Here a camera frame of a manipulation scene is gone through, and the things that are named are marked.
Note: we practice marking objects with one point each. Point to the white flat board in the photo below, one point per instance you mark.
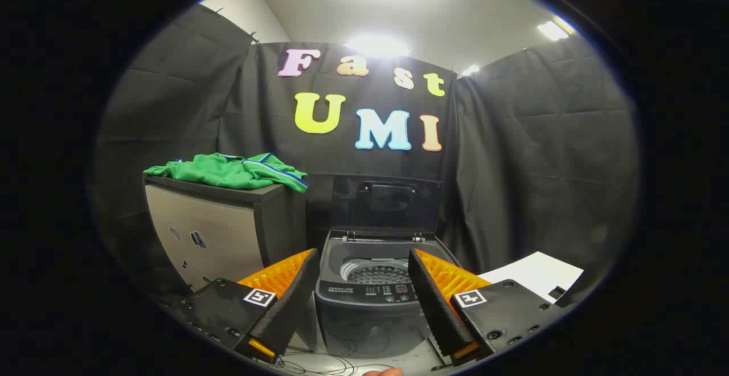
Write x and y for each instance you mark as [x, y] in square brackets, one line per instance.
[535, 273]

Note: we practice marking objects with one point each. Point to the washing machine lid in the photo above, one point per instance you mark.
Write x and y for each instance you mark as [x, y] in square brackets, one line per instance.
[387, 205]

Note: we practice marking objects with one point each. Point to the dark grey washing machine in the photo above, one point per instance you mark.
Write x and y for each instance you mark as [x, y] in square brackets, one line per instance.
[370, 307]

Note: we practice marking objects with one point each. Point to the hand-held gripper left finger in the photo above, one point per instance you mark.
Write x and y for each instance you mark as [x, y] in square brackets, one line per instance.
[293, 299]

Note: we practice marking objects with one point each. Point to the grey cabinet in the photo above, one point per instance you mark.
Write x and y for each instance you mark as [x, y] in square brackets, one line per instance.
[211, 233]

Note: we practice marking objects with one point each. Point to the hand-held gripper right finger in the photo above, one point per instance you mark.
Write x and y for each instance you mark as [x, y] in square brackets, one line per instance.
[435, 302]

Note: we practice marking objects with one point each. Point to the green polo shirt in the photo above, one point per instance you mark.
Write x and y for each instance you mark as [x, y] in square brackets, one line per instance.
[228, 171]

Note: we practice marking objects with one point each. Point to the ceiling light panel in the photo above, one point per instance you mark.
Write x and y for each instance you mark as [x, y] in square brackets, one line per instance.
[553, 29]
[376, 45]
[470, 70]

